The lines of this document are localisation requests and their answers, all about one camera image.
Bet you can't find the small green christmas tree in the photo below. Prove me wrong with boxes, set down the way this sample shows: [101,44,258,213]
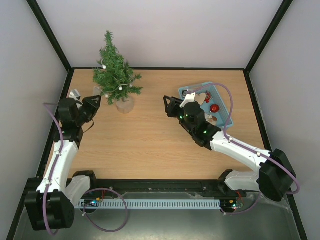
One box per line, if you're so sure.
[93,30,143,114]

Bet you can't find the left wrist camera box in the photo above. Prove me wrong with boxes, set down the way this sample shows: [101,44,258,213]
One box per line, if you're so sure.
[69,89,81,101]

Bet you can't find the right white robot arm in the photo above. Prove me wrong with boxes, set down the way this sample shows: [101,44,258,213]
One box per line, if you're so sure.
[163,93,296,202]

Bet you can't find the light blue plastic basket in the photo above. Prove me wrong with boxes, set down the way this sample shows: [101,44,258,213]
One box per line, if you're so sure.
[178,82,229,129]

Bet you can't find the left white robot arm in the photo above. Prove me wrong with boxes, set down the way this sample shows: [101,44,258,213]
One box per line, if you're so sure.
[25,95,102,236]

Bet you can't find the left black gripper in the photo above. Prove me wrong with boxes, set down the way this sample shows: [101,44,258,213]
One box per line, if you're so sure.
[76,95,102,126]

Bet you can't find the white cable duct rail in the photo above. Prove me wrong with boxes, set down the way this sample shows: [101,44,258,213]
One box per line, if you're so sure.
[75,199,221,210]

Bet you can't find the red ball ornament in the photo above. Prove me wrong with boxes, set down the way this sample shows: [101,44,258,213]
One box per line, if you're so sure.
[210,104,220,113]

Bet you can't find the black frame rail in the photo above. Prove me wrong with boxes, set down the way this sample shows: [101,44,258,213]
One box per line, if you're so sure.
[30,178,291,197]

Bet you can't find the fairy light string white beads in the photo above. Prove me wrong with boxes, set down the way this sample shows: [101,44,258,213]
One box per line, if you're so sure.
[93,60,142,105]

